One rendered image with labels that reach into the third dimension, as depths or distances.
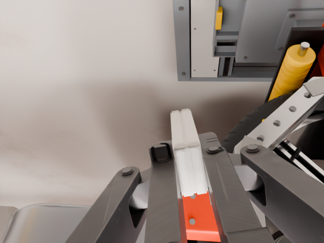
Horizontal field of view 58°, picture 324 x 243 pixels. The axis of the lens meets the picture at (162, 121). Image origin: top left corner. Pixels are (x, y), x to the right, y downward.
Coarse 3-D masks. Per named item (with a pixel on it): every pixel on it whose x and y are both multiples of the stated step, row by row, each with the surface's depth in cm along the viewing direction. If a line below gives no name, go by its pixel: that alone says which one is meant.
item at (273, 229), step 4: (268, 220) 94; (268, 224) 94; (272, 224) 94; (268, 228) 93; (272, 228) 93; (276, 228) 93; (272, 232) 92; (276, 232) 92; (280, 232) 92; (272, 236) 92; (276, 236) 92; (280, 236) 92; (284, 236) 87; (276, 240) 91; (280, 240) 87; (284, 240) 87; (288, 240) 87
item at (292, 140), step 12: (312, 120) 62; (300, 132) 64; (312, 132) 66; (288, 144) 62; (300, 144) 71; (312, 144) 73; (288, 156) 60; (300, 156) 60; (312, 156) 79; (300, 168) 59; (312, 168) 59
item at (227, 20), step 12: (216, 0) 94; (228, 0) 94; (240, 0) 93; (216, 12) 94; (228, 12) 97; (240, 12) 97; (216, 24) 98; (228, 24) 101; (216, 36) 104; (228, 36) 103; (216, 48) 112; (228, 48) 111
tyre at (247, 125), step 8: (280, 96) 66; (288, 96) 65; (264, 104) 65; (272, 104) 65; (280, 104) 64; (256, 112) 64; (264, 112) 64; (272, 112) 63; (312, 112) 63; (320, 112) 63; (248, 120) 63; (256, 120) 63; (240, 128) 62; (248, 128) 62; (232, 136) 61; (240, 136) 61; (224, 144) 61; (232, 144) 60; (232, 152) 59
